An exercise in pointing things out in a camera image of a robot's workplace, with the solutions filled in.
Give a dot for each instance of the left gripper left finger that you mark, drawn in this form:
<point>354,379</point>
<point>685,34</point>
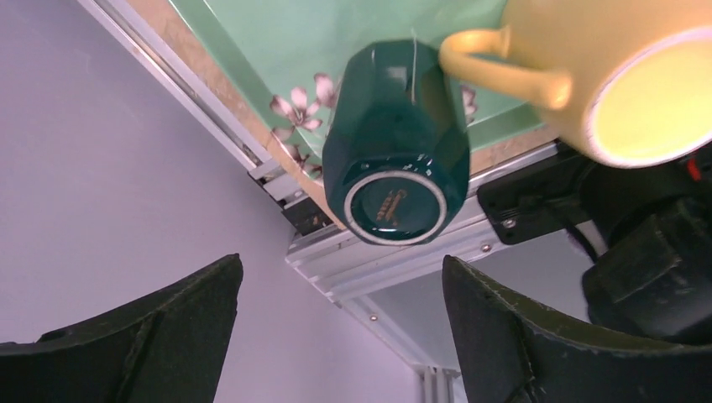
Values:
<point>167,346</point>

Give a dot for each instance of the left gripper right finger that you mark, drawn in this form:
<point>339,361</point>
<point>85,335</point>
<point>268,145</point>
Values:
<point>512,348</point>

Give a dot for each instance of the dark green mug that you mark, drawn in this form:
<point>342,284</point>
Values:
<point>395,162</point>

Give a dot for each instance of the yellow mug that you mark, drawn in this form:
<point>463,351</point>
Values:
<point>626,83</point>

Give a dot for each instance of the green floral tray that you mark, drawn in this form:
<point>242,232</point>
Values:
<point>288,59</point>

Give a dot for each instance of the aluminium frame rail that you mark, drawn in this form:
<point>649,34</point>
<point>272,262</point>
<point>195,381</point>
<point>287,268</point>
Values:
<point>394,292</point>

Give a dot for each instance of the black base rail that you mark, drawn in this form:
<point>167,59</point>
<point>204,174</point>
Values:
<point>523,201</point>

